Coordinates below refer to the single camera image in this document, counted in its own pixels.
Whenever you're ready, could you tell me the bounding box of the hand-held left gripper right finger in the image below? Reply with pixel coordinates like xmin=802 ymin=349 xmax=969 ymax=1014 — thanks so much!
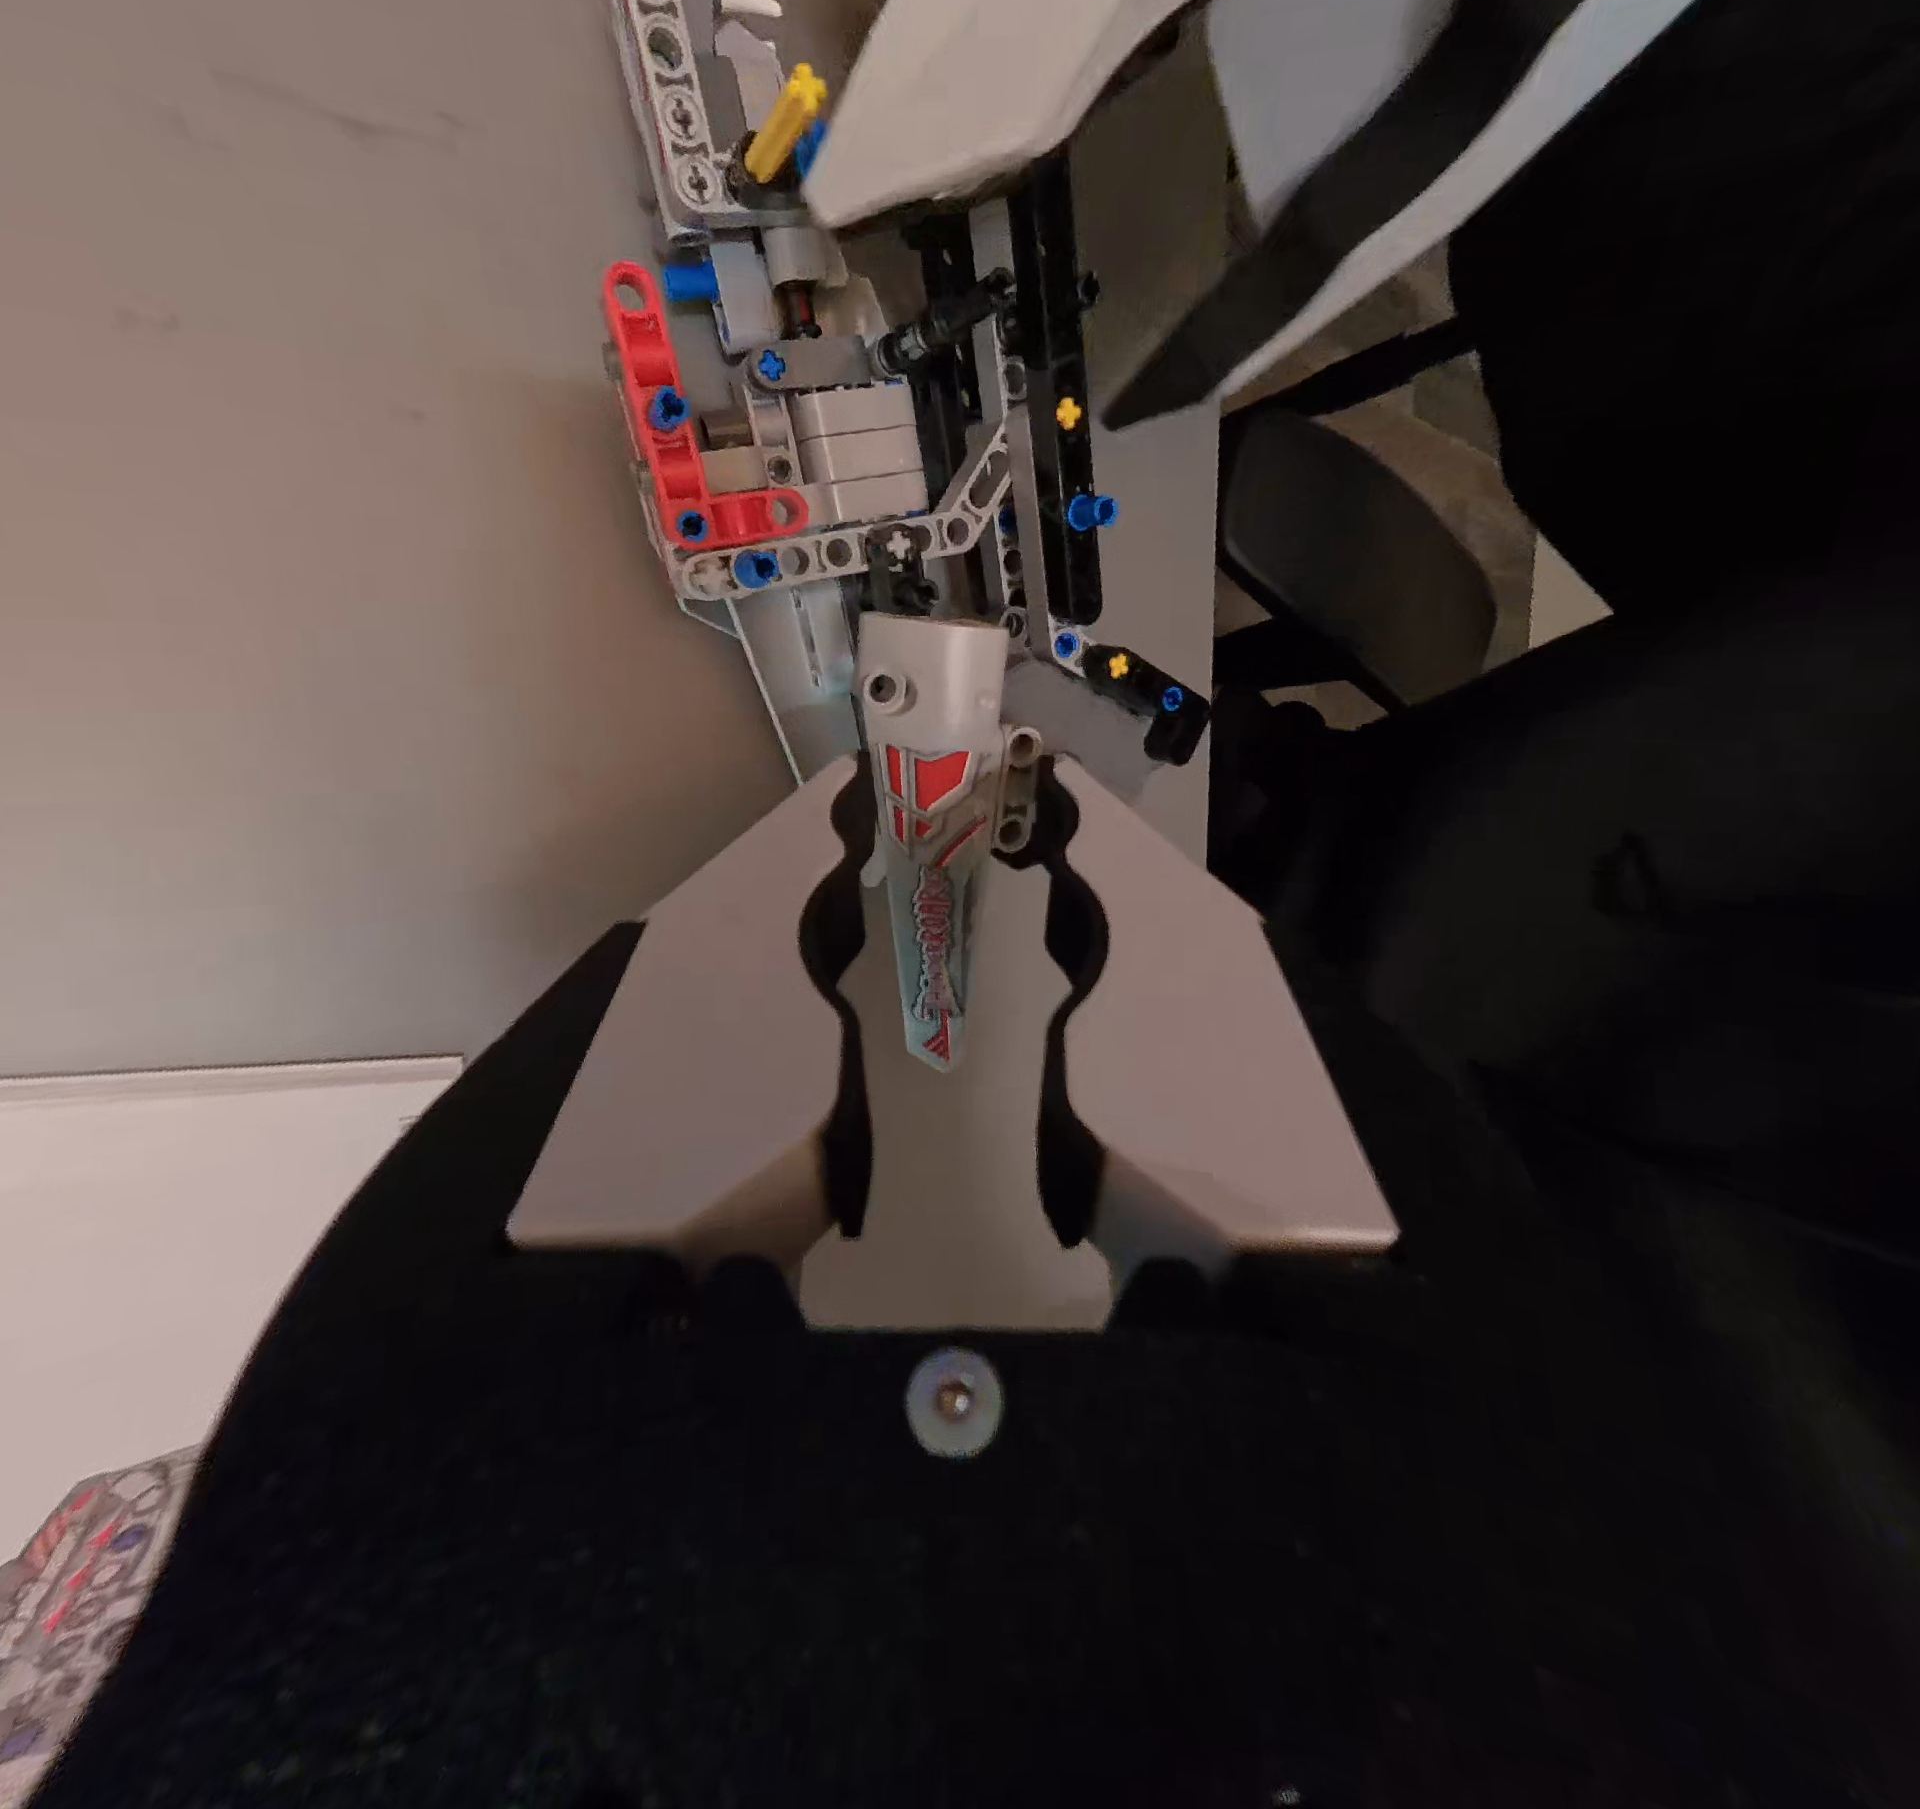
xmin=1035 ymin=763 xmax=1402 ymax=1256

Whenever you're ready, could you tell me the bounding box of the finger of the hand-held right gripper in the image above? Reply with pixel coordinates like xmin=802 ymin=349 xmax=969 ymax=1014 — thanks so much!
xmin=799 ymin=0 xmax=1330 ymax=231
xmin=1102 ymin=0 xmax=1782 ymax=430

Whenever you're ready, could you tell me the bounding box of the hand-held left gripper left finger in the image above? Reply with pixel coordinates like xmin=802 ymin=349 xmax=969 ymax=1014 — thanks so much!
xmin=506 ymin=759 xmax=871 ymax=1264

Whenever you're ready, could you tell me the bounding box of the building brick vehicle chassis model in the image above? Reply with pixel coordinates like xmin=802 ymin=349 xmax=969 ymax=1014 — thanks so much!
xmin=600 ymin=0 xmax=1214 ymax=1075

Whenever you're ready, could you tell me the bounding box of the grey desk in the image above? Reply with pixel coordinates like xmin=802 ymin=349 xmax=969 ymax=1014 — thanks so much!
xmin=0 ymin=0 xmax=1218 ymax=1333

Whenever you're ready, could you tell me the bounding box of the black office chair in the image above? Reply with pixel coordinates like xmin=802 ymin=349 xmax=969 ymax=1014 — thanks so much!
xmin=1218 ymin=322 xmax=1501 ymax=713

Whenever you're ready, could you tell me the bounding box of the building instruction booklet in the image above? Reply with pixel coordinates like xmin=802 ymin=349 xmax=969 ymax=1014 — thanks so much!
xmin=0 ymin=1057 xmax=470 ymax=1809

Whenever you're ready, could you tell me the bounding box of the person's black clothing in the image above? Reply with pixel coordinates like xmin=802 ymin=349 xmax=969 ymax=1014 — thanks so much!
xmin=1210 ymin=0 xmax=1920 ymax=1389

